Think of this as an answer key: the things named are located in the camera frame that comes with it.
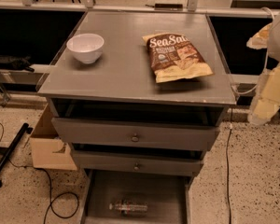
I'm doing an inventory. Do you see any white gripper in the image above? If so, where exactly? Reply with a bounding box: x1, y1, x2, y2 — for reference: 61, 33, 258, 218
246, 13, 280, 125

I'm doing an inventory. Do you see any clear plastic water bottle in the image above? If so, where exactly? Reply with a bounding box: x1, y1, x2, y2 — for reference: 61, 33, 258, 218
109, 200, 148, 217

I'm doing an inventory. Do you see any grey drawer cabinet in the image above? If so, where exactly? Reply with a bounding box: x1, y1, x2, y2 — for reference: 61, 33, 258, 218
36, 10, 238, 185

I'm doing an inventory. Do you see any grey bottom drawer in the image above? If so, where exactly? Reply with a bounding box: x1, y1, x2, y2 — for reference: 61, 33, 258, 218
79, 171, 191, 224

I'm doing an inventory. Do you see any grey drawer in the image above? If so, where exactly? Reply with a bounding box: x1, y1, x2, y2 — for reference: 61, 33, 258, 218
79, 171, 191, 224
51, 118, 219, 150
72, 148, 203, 176

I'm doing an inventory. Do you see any grey middle drawer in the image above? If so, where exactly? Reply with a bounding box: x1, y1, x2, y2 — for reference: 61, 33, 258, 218
72, 148, 203, 176

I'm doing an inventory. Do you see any grey top drawer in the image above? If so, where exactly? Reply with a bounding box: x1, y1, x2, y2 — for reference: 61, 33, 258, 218
51, 118, 219, 150

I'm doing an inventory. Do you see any brown sea salt chip bag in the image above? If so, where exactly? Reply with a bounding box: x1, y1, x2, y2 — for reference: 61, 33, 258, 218
143, 33, 213, 83

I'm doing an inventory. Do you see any black flat device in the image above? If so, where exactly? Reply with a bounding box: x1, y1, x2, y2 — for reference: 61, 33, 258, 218
154, 3, 183, 11

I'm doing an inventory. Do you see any white bowl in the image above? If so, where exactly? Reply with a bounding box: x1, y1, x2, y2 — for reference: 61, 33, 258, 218
66, 34, 105, 63

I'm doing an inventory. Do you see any cardboard box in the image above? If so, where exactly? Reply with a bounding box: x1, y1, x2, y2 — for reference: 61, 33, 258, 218
29, 105, 77, 171

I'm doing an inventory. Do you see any black metal pole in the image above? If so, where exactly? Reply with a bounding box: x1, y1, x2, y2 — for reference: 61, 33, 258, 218
0, 123, 33, 188

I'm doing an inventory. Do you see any white cable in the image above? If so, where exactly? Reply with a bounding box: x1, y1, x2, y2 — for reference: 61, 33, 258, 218
232, 7, 276, 96

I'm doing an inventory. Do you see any black floor cable right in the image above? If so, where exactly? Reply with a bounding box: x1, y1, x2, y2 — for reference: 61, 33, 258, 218
225, 107, 234, 224

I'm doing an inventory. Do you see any black floor cable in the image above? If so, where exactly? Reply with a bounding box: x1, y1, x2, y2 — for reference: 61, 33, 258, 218
225, 107, 234, 224
0, 118, 80, 224

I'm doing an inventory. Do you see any black floor cable left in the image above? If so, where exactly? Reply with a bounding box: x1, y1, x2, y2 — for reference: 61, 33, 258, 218
0, 118, 80, 224

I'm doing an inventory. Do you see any black bag on rail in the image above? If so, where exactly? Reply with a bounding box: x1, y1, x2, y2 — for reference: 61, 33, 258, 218
0, 55, 34, 72

